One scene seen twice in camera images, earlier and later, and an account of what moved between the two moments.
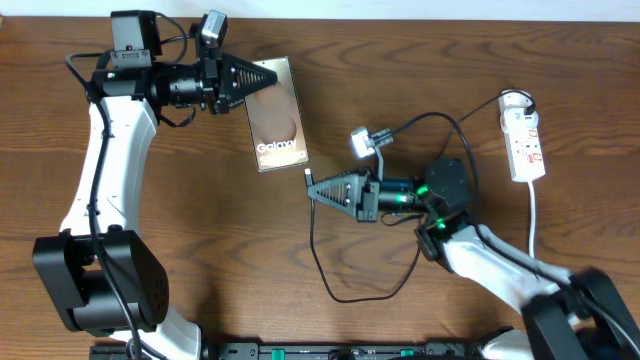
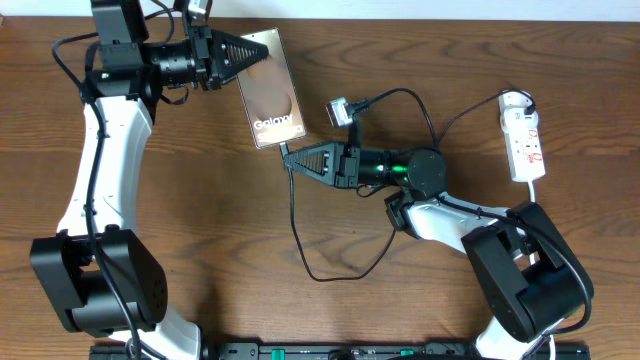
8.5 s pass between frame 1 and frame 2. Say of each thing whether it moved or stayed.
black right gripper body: moved
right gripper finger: moved
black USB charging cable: moved
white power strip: stayed
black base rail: stayed
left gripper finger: moved
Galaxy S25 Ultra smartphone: moved
